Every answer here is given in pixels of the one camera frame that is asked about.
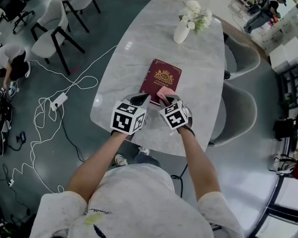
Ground pink cloth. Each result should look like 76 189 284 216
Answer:
155 87 177 101

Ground person's left forearm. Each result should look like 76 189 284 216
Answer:
67 130 131 203

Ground black shelf rack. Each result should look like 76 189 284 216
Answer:
275 64 298 106

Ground person's blue jeans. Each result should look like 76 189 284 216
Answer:
133 152 162 168

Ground white power strip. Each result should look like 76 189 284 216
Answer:
50 92 68 111

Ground white storage box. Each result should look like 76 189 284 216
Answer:
283 37 298 66
269 45 290 74

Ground white flower bouquet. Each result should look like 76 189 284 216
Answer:
178 0 213 34

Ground dark red book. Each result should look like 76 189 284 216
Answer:
139 58 182 106

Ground person's right forearm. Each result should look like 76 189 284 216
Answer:
178 127 222 203

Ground thick black cable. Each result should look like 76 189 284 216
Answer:
170 162 189 198

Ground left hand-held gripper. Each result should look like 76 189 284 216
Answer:
110 92 152 136

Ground person's left shoe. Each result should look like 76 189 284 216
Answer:
115 154 129 166

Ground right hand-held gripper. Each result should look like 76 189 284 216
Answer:
158 94 194 131

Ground person's white t-shirt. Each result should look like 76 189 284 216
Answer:
29 163 245 238

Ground white power cable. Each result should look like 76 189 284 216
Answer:
11 45 119 194

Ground grey shell chair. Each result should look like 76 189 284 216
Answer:
207 79 258 147
223 32 261 80

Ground dark wrist band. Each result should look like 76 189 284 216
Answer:
180 126 196 137

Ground black office chair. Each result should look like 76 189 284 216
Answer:
0 0 35 34

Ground white ribbed vase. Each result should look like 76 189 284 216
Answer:
173 21 191 44

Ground black power cable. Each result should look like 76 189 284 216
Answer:
56 109 86 162

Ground black equipment bag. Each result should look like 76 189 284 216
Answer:
273 110 298 141
0 99 13 156

